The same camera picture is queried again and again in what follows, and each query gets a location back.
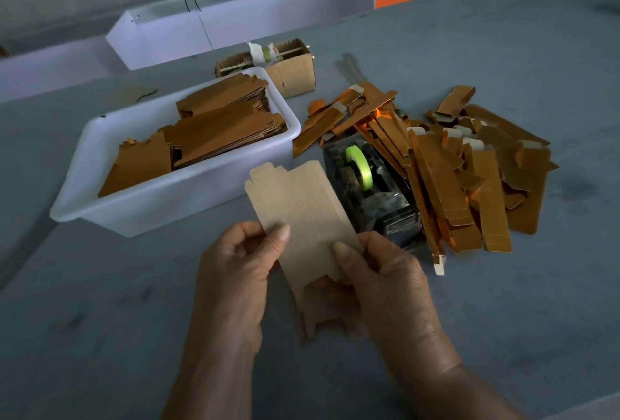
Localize person's right hand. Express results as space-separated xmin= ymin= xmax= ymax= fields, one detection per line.
xmin=331 ymin=231 xmax=461 ymax=377

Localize person's left hand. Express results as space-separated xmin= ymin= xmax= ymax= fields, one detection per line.
xmin=194 ymin=221 xmax=292 ymax=358

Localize pile of gold boxes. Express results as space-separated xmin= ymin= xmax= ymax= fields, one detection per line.
xmin=293 ymin=82 xmax=560 ymax=275

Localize gold cartons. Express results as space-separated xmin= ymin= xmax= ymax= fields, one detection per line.
xmin=99 ymin=74 xmax=288 ymax=197

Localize person's left forearm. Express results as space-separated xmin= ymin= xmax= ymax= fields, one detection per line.
xmin=163 ymin=337 xmax=263 ymax=420

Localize person's right forearm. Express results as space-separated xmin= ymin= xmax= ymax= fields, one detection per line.
xmin=402 ymin=361 xmax=529 ymax=420

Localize black tape dispenser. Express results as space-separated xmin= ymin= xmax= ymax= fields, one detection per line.
xmin=322 ymin=136 xmax=424 ymax=246

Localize white plastic bin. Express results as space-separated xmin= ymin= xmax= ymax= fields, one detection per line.
xmin=50 ymin=68 xmax=302 ymax=238

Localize green tape roll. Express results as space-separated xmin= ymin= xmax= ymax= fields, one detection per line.
xmin=346 ymin=144 xmax=373 ymax=190

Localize small cardboard box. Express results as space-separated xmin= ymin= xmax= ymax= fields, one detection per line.
xmin=215 ymin=39 xmax=318 ymax=99

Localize long white tray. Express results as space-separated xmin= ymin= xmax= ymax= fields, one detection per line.
xmin=0 ymin=35 xmax=125 ymax=103
xmin=105 ymin=0 xmax=376 ymax=71

